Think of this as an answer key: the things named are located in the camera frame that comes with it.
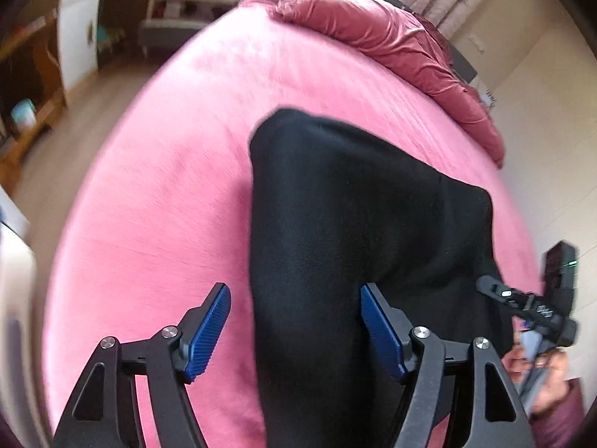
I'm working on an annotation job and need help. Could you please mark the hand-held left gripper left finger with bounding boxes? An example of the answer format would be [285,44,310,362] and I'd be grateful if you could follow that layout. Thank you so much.
[53,283,232,448]

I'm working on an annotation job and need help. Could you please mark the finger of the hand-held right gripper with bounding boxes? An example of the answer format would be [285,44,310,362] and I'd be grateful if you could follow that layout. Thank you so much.
[476,275,533,311]

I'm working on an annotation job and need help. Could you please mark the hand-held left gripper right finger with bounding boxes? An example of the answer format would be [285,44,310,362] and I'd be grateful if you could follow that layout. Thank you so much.
[360,283,537,448]

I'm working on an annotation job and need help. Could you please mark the black pants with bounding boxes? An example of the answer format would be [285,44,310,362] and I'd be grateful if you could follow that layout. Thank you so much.
[249,108,516,448]

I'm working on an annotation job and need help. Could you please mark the person's right forearm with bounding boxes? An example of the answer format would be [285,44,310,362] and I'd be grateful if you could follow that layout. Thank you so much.
[532,378,589,448]

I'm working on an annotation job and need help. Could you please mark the person's right hand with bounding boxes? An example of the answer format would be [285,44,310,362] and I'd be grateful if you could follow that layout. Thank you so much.
[502,345,575,419]

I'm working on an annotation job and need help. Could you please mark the pink bed sheet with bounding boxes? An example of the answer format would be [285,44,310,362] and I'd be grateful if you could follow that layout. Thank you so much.
[42,0,544,448]

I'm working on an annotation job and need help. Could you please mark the dark headboard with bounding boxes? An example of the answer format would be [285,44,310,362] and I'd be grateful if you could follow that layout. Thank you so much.
[448,42,479,87]

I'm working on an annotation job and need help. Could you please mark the dark red quilt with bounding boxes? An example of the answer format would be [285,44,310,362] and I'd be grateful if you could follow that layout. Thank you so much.
[275,0,507,169]

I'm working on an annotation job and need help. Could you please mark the wooden shelf unit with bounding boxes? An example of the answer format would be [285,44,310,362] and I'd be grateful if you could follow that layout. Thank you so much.
[0,7,68,169]

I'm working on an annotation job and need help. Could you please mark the pale blue container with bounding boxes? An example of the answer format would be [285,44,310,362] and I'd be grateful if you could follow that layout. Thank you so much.
[10,99,37,136]

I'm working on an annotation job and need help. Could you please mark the white cabinet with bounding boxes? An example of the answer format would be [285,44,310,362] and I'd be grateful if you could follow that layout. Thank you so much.
[56,0,106,94]

